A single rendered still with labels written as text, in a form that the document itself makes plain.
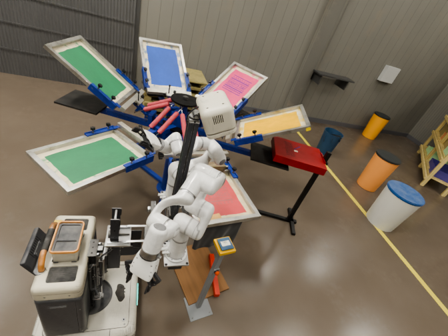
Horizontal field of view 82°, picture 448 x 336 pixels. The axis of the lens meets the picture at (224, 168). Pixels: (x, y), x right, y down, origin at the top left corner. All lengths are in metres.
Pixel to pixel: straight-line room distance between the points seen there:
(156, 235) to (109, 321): 1.40
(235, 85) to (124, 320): 2.94
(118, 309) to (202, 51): 4.92
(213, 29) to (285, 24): 1.54
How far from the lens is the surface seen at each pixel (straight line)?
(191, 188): 1.15
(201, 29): 5.84
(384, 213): 4.73
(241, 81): 3.79
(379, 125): 8.28
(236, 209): 2.22
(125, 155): 2.53
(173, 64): 3.89
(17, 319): 2.80
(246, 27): 6.04
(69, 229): 1.89
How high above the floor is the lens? 2.46
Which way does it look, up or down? 35 degrees down
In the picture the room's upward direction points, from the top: 19 degrees clockwise
